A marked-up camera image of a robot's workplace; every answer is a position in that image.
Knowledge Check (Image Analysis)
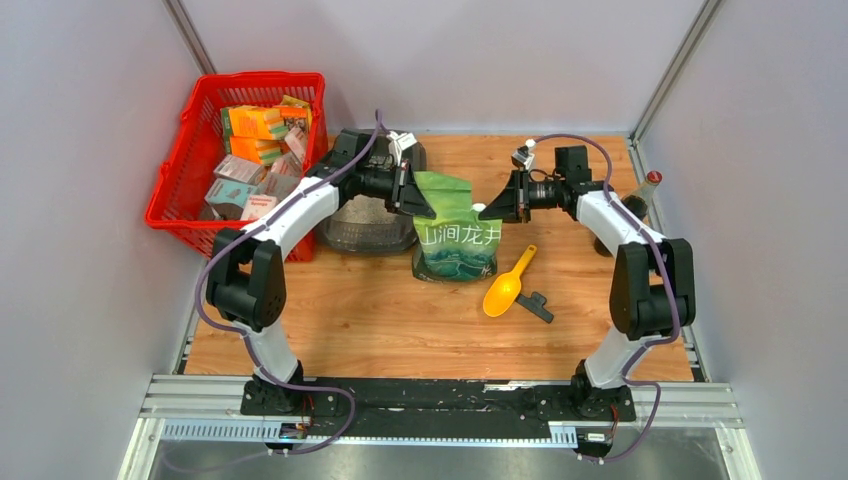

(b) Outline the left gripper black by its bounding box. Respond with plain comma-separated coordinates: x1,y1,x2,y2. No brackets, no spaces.
355,160,434,219

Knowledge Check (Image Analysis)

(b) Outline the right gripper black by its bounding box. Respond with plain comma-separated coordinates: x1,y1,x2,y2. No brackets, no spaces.
480,166,566,223

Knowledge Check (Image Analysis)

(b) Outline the green litter bag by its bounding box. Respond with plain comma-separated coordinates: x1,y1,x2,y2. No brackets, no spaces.
412,171,502,283

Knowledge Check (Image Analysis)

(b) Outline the yellow plastic scoop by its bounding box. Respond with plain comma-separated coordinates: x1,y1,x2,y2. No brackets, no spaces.
482,244,538,318

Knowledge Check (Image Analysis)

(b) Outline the black bag clip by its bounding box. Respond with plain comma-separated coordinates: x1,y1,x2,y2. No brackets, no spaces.
515,291,554,324

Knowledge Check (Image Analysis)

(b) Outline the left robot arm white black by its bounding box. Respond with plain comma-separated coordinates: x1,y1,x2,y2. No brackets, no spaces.
196,127,435,415

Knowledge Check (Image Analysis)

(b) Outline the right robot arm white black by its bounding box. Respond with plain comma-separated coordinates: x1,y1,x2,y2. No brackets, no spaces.
479,139,696,419

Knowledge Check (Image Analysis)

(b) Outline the grey litter box tray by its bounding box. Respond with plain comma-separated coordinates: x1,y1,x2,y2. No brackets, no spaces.
307,129,427,255

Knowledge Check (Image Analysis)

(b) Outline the white pink sponge box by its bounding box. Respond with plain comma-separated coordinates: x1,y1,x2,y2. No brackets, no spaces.
240,194,280,222

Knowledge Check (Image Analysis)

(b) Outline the pink grey box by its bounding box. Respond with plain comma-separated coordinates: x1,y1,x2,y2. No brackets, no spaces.
213,154,267,185

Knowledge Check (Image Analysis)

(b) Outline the teal grey box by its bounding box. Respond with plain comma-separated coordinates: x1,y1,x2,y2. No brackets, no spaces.
204,178,258,220

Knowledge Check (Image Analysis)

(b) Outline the dark cola bottle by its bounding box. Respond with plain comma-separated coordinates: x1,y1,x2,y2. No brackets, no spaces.
578,171,663,257

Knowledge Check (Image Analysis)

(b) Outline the yellow patterned packet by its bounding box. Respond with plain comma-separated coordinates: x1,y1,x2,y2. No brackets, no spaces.
277,95,313,134

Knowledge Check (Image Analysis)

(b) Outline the orange sponge pack lower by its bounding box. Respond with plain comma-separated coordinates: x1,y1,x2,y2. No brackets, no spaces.
225,136,284,165

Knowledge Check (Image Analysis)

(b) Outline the orange sponge pack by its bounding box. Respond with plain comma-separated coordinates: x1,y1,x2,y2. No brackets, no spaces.
220,105,289,140
225,136,284,165

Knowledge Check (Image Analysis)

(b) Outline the orange sponge pack upper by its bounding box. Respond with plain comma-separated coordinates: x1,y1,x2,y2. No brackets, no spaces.
220,105,289,140

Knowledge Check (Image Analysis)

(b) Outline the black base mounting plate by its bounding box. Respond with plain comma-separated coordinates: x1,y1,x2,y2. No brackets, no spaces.
240,377,636,440

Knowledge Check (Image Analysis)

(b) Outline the red plastic shopping basket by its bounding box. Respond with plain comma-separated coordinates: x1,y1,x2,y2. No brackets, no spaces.
145,71,328,257

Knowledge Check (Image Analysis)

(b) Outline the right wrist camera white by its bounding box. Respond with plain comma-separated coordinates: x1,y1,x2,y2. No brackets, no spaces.
511,138,536,171

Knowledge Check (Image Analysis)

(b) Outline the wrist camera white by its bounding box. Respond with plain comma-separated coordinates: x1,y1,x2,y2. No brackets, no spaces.
511,138,536,171
386,130,418,166

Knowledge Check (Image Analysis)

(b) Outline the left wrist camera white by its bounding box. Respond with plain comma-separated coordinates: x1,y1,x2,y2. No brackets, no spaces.
386,130,418,166

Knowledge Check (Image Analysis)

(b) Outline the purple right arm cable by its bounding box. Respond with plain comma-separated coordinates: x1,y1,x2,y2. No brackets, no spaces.
529,134,684,464

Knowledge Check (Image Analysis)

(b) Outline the aluminium frame rail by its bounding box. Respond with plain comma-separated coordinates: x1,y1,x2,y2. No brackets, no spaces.
120,375,761,479

